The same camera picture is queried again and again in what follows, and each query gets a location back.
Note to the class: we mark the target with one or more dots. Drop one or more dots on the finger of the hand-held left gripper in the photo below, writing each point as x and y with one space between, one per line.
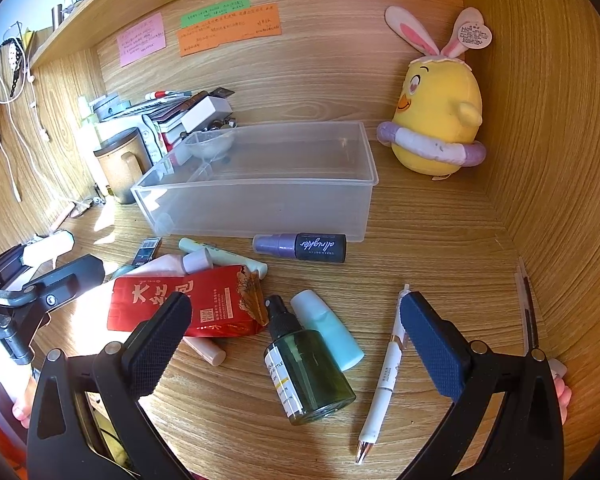
45 249
70 275

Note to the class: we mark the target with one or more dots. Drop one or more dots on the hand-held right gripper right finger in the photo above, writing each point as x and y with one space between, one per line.
432 350

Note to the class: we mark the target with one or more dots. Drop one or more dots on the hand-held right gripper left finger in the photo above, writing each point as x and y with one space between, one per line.
155 350

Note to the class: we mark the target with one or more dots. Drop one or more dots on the beige concealer tube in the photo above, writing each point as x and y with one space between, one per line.
207 350

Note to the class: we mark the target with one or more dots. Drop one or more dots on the red packet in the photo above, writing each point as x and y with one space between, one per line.
215 300

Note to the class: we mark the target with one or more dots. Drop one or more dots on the small black barcode item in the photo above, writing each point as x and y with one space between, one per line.
146 251

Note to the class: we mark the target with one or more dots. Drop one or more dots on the pink tube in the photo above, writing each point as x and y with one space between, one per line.
197 261

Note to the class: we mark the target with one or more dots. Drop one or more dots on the teal tube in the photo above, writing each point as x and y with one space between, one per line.
332 330

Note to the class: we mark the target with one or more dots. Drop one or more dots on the pale green tube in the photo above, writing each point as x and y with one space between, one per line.
230 257

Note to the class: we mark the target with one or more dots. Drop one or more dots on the dark green spray bottle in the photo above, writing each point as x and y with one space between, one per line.
307 370

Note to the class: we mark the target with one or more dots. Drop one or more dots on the purple black spray bottle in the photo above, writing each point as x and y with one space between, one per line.
310 248

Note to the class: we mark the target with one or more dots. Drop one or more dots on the clear plastic storage box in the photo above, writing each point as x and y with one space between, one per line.
280 180

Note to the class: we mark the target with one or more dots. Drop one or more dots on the person's left hand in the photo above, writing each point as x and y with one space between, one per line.
22 410

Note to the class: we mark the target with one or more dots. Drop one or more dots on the person's right hand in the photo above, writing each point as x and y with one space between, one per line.
562 400

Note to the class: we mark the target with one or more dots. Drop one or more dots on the clear pen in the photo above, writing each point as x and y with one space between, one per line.
527 305

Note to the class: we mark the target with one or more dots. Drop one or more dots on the brown mug with lid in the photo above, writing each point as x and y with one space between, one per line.
117 170

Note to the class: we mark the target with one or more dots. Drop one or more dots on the pale green bottle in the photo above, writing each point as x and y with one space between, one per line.
87 115

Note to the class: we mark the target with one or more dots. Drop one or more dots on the grey notebook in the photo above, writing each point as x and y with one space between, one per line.
107 107

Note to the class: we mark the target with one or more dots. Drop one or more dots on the stack of books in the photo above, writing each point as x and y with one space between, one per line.
170 125

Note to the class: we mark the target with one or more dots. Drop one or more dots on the bowl of metal clips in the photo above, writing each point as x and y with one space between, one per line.
210 145

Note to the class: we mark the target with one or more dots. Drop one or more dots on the dark hanging accessory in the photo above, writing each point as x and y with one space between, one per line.
14 57

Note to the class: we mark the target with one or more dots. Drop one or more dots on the red white marker pen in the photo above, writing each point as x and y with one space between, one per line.
167 94

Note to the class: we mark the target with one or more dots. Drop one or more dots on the white box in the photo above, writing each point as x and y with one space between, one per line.
205 112

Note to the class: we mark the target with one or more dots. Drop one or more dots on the pink sticky note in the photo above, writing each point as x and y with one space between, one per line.
142 39

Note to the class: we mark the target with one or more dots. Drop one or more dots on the yellow chick plush toy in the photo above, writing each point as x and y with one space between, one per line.
437 110

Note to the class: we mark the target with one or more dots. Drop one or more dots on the orange sticky note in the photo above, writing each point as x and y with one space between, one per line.
230 32

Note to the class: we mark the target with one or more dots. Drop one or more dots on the green sticky note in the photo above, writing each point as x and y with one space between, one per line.
215 11

